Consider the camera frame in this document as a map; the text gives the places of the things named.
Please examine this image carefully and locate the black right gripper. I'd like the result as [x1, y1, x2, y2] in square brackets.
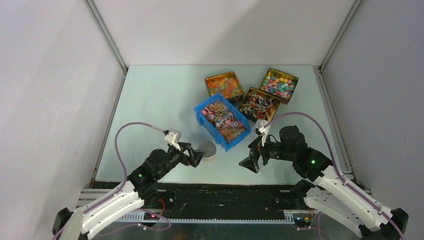
[238, 132, 295, 173]

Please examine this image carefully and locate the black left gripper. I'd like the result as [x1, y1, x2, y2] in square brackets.
[156, 141, 206, 179]

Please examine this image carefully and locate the tin of wrapped candies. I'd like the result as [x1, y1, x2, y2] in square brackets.
[238, 87, 281, 123]

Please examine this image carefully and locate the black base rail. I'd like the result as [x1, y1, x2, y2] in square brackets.
[143, 183, 313, 221]

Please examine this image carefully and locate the grey slotted cable duct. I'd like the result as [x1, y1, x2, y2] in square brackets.
[115, 211, 296, 224]

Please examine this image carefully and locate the white jar lid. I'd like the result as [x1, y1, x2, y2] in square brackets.
[198, 141, 217, 156]

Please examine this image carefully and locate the tin of pastel candies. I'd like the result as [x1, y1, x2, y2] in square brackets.
[259, 68, 299, 105]

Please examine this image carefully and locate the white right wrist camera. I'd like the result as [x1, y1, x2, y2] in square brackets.
[254, 119, 270, 147]

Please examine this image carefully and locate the clear plastic jar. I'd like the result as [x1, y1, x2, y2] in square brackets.
[202, 154, 216, 162]

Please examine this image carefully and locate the blue plastic candy bin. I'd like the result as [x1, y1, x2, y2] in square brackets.
[193, 93, 251, 152]

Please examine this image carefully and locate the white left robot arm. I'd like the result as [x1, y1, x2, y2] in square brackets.
[52, 142, 205, 240]

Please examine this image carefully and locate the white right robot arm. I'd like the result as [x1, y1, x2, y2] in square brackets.
[239, 125, 409, 240]

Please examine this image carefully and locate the tin of orange candies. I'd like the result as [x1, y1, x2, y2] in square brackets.
[204, 71, 245, 103]

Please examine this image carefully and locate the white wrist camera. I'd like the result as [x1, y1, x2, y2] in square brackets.
[254, 119, 270, 147]
[164, 129, 181, 151]

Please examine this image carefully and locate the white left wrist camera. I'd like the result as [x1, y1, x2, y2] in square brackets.
[164, 129, 181, 151]

